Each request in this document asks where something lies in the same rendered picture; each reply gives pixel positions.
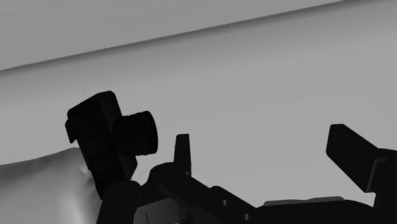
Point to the grey bed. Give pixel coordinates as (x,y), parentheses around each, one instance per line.
(248,93)

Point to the black photo camera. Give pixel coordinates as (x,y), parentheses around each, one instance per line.
(99,133)

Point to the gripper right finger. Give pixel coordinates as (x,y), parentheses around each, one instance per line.
(353,155)

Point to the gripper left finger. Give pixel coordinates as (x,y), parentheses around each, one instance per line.
(198,192)

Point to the grey pillow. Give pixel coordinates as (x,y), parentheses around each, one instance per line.
(43,189)

